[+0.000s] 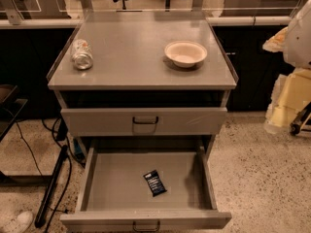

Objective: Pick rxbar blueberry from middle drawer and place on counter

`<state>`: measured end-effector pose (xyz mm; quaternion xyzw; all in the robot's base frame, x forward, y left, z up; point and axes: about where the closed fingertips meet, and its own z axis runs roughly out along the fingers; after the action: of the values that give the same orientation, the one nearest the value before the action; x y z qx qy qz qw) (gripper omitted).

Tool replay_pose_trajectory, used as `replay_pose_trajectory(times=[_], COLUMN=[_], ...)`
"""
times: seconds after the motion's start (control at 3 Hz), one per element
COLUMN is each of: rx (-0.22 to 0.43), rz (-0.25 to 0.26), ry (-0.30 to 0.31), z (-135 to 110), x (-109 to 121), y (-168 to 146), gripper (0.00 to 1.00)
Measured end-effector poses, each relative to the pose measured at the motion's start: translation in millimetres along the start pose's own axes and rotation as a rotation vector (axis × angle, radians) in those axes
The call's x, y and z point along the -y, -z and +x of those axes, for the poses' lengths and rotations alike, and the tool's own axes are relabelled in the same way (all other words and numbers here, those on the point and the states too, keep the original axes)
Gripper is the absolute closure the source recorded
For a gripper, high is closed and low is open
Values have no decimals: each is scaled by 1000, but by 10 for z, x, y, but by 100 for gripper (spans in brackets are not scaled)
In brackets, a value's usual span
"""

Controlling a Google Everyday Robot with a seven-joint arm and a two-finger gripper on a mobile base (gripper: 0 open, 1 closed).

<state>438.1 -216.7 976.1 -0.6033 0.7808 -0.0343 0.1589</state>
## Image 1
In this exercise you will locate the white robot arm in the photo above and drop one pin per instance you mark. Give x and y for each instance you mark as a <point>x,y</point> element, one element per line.
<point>297,48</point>

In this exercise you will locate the grey metal drawer cabinet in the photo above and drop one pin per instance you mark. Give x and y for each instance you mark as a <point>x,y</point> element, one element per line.
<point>130,70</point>

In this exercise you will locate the white paper bowl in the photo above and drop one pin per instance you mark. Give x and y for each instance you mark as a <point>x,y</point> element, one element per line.
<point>185,54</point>

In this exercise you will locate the closed grey top drawer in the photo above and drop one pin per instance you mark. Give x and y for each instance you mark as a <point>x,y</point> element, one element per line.
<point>118,121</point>

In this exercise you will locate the white horizontal rail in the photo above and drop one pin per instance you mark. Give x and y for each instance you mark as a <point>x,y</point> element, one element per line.
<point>214,21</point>

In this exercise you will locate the black middle drawer handle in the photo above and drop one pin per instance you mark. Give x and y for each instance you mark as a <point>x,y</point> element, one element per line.
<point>146,228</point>

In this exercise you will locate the open grey middle drawer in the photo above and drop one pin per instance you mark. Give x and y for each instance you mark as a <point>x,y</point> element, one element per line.
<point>114,193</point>

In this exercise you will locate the dark blue rxbar wrapper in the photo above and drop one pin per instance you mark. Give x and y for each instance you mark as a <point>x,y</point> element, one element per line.
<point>154,182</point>

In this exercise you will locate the black desk frame leg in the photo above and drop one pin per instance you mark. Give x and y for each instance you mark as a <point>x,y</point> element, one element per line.
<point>10,106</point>

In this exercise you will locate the white sneaker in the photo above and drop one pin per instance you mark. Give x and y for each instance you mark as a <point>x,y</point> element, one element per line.
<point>19,224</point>

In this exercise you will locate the crushed silver soda can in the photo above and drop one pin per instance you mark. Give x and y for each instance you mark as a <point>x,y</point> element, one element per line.
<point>81,55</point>

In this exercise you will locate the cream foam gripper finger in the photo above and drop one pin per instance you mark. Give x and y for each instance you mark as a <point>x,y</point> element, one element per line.
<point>290,95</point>
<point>276,43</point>

